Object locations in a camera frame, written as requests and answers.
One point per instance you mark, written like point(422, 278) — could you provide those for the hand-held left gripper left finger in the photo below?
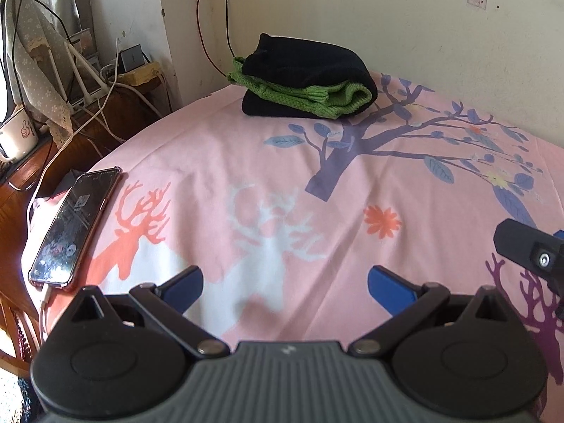
point(183, 291)

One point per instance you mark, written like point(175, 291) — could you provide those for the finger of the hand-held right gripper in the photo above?
point(524, 246)

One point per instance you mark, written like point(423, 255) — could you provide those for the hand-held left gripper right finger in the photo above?
point(390, 291)

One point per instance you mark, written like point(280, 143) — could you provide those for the green and black knit sweater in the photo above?
point(308, 83)

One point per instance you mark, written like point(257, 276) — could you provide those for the smartphone in clear case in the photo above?
point(72, 229)

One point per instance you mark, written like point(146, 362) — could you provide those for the pink tree print bedsheet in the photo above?
point(246, 176)

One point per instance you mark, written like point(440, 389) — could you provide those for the wooden nightstand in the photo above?
point(83, 141)

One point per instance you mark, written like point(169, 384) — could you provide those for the yellowish wooden block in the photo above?
point(143, 75)

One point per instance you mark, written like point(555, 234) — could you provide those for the white enamel mug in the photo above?
point(17, 134)

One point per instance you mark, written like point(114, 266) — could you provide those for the white router with antennas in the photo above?
point(83, 83)

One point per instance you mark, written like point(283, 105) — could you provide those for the dark power adapter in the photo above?
point(131, 58)

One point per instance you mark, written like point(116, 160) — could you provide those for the grey floral cloth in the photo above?
point(35, 61)

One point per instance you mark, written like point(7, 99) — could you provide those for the white wall socket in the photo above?
point(477, 0)

